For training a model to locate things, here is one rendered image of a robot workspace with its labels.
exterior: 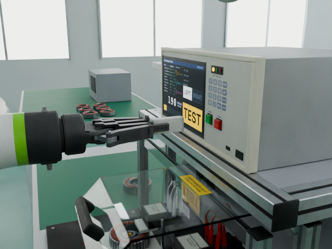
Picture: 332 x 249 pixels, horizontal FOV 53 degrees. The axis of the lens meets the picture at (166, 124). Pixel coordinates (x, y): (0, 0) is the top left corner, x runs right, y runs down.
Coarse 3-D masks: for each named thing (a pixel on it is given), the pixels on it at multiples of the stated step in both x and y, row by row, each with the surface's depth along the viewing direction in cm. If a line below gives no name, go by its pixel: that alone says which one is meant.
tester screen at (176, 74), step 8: (168, 64) 90; (176, 64) 85; (184, 64) 80; (192, 64) 76; (168, 72) 90; (176, 72) 85; (184, 72) 81; (192, 72) 77; (200, 72) 73; (168, 80) 91; (176, 80) 86; (184, 80) 81; (192, 80) 77; (200, 80) 73; (168, 88) 91; (176, 88) 86; (200, 88) 74; (176, 96) 87; (168, 104) 92; (176, 104) 87; (192, 104) 78; (200, 104) 74; (168, 112) 93; (192, 128) 80
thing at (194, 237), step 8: (176, 240) 73; (184, 240) 73; (192, 240) 73; (200, 240) 73; (176, 248) 73; (184, 248) 71; (192, 248) 71; (200, 248) 71; (208, 248) 71; (224, 248) 74; (232, 248) 74; (240, 248) 74
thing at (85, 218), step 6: (78, 198) 63; (84, 198) 63; (78, 204) 61; (84, 204) 60; (90, 204) 63; (78, 210) 59; (84, 210) 58; (90, 210) 63; (84, 216) 56; (90, 216) 57; (84, 222) 55; (90, 222) 54; (84, 228) 53; (90, 228) 53; (96, 228) 54; (90, 234) 54; (96, 234) 54; (102, 234) 54; (96, 240) 54
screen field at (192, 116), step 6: (186, 108) 82; (192, 108) 78; (186, 114) 82; (192, 114) 79; (198, 114) 76; (186, 120) 82; (192, 120) 79; (198, 120) 76; (192, 126) 79; (198, 126) 76
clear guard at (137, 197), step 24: (168, 168) 75; (192, 168) 75; (96, 192) 67; (120, 192) 64; (144, 192) 64; (168, 192) 64; (192, 192) 64; (216, 192) 64; (96, 216) 61; (120, 216) 55; (144, 216) 55; (168, 216) 55; (192, 216) 55; (216, 216) 55; (240, 216) 56; (120, 240) 51
